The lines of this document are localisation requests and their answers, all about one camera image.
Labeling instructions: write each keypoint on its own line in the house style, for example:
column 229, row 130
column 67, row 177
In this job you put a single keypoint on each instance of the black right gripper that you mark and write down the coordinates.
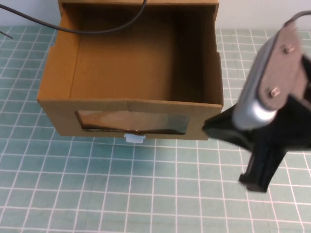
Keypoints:
column 300, row 116

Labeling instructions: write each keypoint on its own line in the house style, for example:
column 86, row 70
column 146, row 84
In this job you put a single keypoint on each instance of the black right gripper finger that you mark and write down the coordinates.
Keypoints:
column 221, row 128

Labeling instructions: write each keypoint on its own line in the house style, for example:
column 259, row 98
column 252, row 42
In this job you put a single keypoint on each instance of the cardboard drawer with window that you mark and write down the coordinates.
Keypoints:
column 145, row 116

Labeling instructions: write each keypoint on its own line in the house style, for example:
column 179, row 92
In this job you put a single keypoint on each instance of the green grid tablecloth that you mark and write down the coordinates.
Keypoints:
column 121, row 189

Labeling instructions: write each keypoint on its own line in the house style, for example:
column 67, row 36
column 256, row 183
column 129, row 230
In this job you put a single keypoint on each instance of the dark grey camera mount plate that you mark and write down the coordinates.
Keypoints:
column 281, row 68

